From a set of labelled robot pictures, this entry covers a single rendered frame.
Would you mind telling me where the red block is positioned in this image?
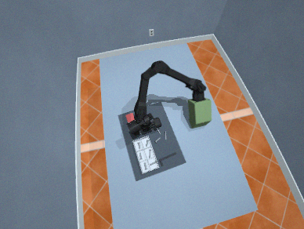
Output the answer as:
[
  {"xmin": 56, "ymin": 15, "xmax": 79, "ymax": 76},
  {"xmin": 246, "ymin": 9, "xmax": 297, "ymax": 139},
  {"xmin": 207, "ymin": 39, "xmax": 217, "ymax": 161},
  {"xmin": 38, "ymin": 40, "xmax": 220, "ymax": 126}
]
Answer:
[{"xmin": 126, "ymin": 113, "xmax": 134, "ymax": 123}]

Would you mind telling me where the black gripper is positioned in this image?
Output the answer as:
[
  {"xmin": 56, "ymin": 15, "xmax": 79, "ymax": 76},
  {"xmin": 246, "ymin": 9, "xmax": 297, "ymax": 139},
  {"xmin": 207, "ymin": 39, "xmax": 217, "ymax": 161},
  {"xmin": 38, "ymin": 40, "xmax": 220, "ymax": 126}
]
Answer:
[{"xmin": 134, "ymin": 118, "xmax": 161, "ymax": 136}]

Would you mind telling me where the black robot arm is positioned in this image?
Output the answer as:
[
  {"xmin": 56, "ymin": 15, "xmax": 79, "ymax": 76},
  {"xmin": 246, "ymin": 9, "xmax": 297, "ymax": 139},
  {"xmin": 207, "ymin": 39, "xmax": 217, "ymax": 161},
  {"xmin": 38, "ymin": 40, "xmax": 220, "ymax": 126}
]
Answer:
[{"xmin": 127, "ymin": 60, "xmax": 206, "ymax": 134}]

